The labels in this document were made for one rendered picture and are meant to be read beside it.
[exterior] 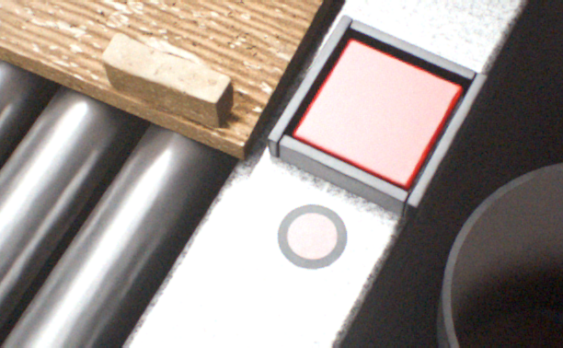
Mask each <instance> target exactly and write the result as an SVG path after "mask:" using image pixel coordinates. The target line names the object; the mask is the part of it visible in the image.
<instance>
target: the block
mask: <svg viewBox="0 0 563 348"><path fill-rule="evenodd" d="M102 62H103V64H104V66H105V72H106V76H107V78H108V81H109V83H110V84H111V85H113V86H114V87H115V88H117V89H118V90H121V91H123V92H125V93H128V94H130V95H133V96H135V97H138V98H141V99H146V100H149V101H152V102H154V103H156V104H158V105H159V106H161V107H163V108H165V109H167V110H170V111H172V112H174V113H176V114H178V115H181V116H183V117H186V118H189V119H192V120H194V121H198V122H203V123H206V124H209V125H211V126H214V127H217V128H221V126H222V125H223V124H224V122H225V120H226V118H227V116H228V114H229V113H230V111H231V109H232V108H233V106H234V90H233V84H232V80H231V78H229V77H228V76H226V75H222V74H220V73H217V72H215V71H213V70H212V69H211V68H208V67H206V66H203V65H200V64H195V63H194V62H191V61H189V60H186V59H183V58H180V57H177V56H174V55H170V54H167V53H163V52H160V51H158V50H156V49H153V48H151V47H148V46H146V45H143V44H141V43H139V42H138V41H135V40H133V39H131V38H129V37H127V36H125V35H123V34H121V33H117V34H115V35H114V36H113V38H112V40H111V42H110V43H109V46H108V47H107V49H106V50H105V51H104V52H103V54H102Z"/></svg>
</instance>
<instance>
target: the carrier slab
mask: <svg viewBox="0 0 563 348"><path fill-rule="evenodd" d="M331 2H332V0H0V58H1V59H3V61H5V62H8V63H10V64H13V65H15V66H19V67H21V68H24V69H26V70H28V71H30V72H32V73H35V74H37V75H41V76H43V77H46V78H49V79H50V80H53V81H55V82H58V83H60V84H62V85H65V86H67V87H70V88H72V89H75V90H77V91H80V92H82V93H84V95H88V96H89V97H92V98H94V99H98V100H100V101H103V102H105V103H107V104H109V105H111V106H114V107H116V108H118V109H121V110H125V111H127V112H129V113H132V114H134V115H136V116H139V117H141V118H144V119H146V120H148V121H150V122H154V123H156V124H158V125H161V126H163V127H166V128H167V129H169V130H172V131H174V132H177V133H180V134H183V135H185V136H187V137H189V138H191V139H194V140H197V141H200V142H202V143H204V144H206V145H210V146H212V147H214V148H217V149H219V150H222V151H224V152H225V153H228V154H230V155H233V156H235V157H239V159H241V160H246V159H247V156H248V154H249V153H250V151H251V149H252V147H253V145H254V144H255V143H256V141H257V139H258V137H259V134H260V133H261V131H262V129H263V127H264V125H265V123H266V122H267V120H268V118H269V116H270V114H271V113H272V111H273V109H274V107H275V105H276V103H277V102H278V100H279V98H280V96H281V94H282V92H284V90H285V88H286V87H287V85H288V83H289V82H290V80H291V78H292V76H293V73H294V72H295V70H296V68H297V65H298V64H299V62H300V61H301V59H302V57H303V55H304V52H305V51H306V49H307V47H308V45H309V43H310V41H311V40H312V39H313V37H314V35H315V33H316V31H317V29H318V27H319V25H320V23H321V21H322V20H323V18H324V16H325V14H326V13H327V11H328V9H329V6H330V4H331ZM117 33H121V34H123V35H125V36H127V37H129V38H131V39H133V40H135V41H138V42H139V43H141V44H143V45H146V46H148V47H151V48H153V49H156V50H158V51H160V52H163V53H167V54H170V55H174V56H177V57H180V58H183V59H186V60H189V61H191V62H194V63H195V64H200V65H203V66H206V67H208V68H211V69H212V70H213V71H215V72H217V73H220V74H222V75H226V76H228V77H229V78H231V80H232V84H233V90H234V106H233V108H232V109H231V111H230V113H229V114H228V116H227V118H226V120H225V122H224V124H223V125H222V126H221V128H217V127H214V126H211V125H209V124H206V123H203V122H198V121H194V120H192V119H189V118H186V117H183V116H181V115H178V114H176V113H174V112H172V111H170V110H167V109H165V108H163V107H161V106H159V105H158V104H156V103H154V102H152V101H149V100H146V99H141V98H138V97H135V96H133V95H130V94H128V93H125V92H123V91H121V90H118V89H117V88H115V87H114V86H113V85H111V84H110V83H109V81H108V78H107V76H106V72H105V66H104V64H103V62H102V54H103V52H104V51H105V50H106V49H107V47H108V46H109V43H110V42H111V40H112V38H113V36H114V35H115V34H117Z"/></svg>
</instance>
